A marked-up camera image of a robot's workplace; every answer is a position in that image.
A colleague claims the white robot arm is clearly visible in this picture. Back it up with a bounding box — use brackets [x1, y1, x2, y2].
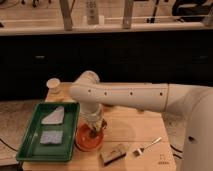
[69, 70, 213, 171]

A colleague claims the black cabinet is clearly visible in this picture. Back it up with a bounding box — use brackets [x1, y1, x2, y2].
[0, 30, 213, 100]

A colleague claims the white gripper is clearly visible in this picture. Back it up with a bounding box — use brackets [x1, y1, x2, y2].
[80, 112, 107, 130]

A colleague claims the black floor cable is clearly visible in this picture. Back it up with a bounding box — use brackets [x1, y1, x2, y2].
[0, 137, 20, 153]

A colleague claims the dark grapes bunch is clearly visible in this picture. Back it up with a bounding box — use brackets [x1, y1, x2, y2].
[89, 127, 99, 138]

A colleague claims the white remote control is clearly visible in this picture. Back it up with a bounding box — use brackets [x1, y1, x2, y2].
[86, 0, 99, 25]

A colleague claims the green plastic tray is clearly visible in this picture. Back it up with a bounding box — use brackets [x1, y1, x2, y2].
[16, 102, 80, 162]

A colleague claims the silver fork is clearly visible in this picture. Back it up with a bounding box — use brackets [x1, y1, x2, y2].
[133, 137, 162, 157]

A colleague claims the red bowl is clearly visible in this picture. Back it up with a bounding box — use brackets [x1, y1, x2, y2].
[75, 124, 104, 152]

